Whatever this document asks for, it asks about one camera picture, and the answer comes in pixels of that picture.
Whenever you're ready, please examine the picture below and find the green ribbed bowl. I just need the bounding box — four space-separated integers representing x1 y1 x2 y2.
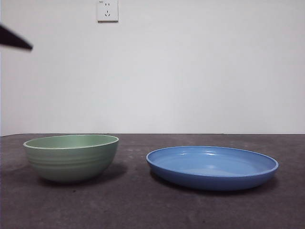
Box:
23 134 120 184

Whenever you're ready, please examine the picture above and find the blue plate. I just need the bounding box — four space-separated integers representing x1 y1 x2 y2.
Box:
146 146 279 191

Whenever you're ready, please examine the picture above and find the white wall socket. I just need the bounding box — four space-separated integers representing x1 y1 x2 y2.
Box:
96 0 119 24

